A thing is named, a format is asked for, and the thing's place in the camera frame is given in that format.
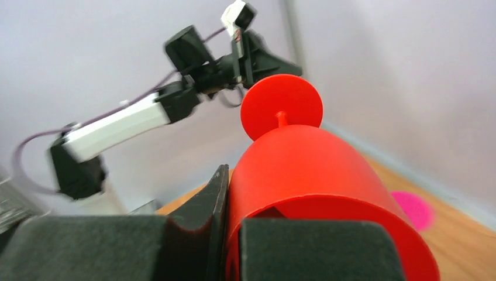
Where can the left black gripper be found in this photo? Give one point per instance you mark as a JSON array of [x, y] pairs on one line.
[[248, 62]]

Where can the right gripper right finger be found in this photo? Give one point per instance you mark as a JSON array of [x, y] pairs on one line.
[[283, 249]]

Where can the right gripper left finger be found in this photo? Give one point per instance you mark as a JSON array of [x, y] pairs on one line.
[[187, 244]]

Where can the red wine glass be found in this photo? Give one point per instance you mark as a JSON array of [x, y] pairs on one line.
[[297, 170]]

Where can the magenta wine glass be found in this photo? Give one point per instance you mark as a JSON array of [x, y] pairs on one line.
[[419, 212]]

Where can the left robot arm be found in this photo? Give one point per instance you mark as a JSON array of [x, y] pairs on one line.
[[75, 155]]

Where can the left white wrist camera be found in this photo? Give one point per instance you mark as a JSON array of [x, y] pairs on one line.
[[236, 18]]

